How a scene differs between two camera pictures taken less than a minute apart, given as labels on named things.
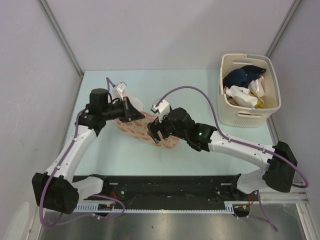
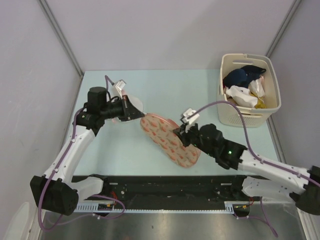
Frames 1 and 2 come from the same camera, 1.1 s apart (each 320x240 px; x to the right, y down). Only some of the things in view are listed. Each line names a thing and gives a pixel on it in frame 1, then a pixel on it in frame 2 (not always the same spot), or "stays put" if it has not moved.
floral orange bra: [139, 128] to [160, 131]
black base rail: [163, 191] stays put
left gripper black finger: [128, 112] stays put
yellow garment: [260, 103] stays put
